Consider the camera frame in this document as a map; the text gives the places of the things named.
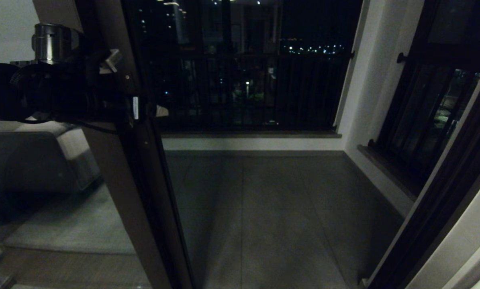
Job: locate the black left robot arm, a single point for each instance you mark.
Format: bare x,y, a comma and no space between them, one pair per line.
7,92

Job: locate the black barred window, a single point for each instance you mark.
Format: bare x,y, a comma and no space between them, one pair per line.
424,100

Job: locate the stone window sill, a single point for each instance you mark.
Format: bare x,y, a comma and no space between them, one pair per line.
384,170

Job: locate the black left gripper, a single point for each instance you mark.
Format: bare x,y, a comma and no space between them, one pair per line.
115,102

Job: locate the brown framed sliding glass door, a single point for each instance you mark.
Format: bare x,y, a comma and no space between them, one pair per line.
153,180

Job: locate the brown framed fixed glass panel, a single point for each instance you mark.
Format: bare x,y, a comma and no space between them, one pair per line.
121,180

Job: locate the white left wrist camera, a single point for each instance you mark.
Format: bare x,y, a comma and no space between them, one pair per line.
110,61

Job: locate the beige sofa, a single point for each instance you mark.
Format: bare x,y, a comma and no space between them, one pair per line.
77,148

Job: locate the black balcony railing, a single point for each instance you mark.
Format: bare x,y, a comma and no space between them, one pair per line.
304,92

